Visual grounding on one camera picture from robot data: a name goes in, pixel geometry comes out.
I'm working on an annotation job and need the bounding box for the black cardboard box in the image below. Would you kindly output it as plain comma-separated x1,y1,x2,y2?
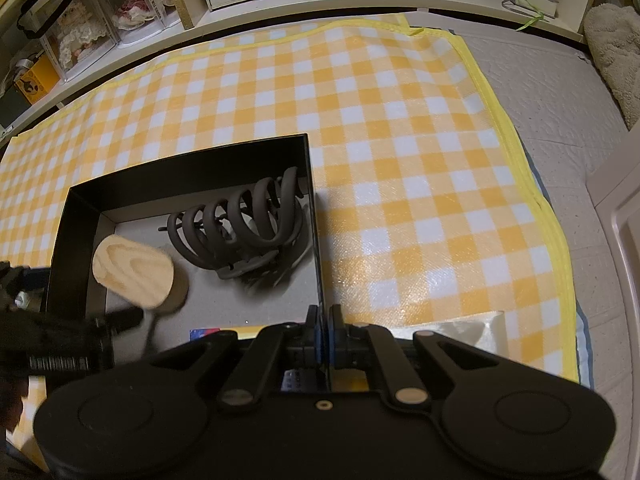
42,133,326,341

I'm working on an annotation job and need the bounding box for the yellow white checkered mat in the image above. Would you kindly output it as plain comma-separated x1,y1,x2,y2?
0,14,581,461

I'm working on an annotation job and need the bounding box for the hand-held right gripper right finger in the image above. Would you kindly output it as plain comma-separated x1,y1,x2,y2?
327,305,505,412

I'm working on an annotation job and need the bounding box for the brown hair claw clip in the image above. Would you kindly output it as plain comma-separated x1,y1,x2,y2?
159,167,307,288

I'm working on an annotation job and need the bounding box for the oval wooden block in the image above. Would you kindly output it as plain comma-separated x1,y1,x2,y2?
92,235,190,315

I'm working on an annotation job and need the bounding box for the white wardrobe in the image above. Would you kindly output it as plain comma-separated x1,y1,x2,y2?
585,160,640,356

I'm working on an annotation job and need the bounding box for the black storage box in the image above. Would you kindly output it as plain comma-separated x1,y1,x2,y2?
0,82,33,131

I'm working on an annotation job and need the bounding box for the clear case with red doll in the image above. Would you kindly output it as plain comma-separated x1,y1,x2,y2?
85,0,182,50

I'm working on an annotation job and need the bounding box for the clear case with white doll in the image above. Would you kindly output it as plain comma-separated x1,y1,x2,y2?
17,0,121,83

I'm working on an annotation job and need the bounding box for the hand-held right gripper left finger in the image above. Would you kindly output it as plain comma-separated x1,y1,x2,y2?
150,305,323,413

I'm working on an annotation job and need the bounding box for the yellow printed box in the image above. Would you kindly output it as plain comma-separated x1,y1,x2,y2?
12,55,61,106

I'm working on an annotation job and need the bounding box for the colourful printed booklet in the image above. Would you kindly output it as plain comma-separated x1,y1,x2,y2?
189,326,241,342

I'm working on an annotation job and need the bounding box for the beige plush blanket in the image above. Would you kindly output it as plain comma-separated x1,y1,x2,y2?
584,4,640,131

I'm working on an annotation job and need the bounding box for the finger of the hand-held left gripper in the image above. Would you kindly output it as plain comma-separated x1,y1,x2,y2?
94,306,147,337

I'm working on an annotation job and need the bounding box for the black headband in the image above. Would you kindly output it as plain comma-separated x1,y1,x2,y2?
17,0,88,38

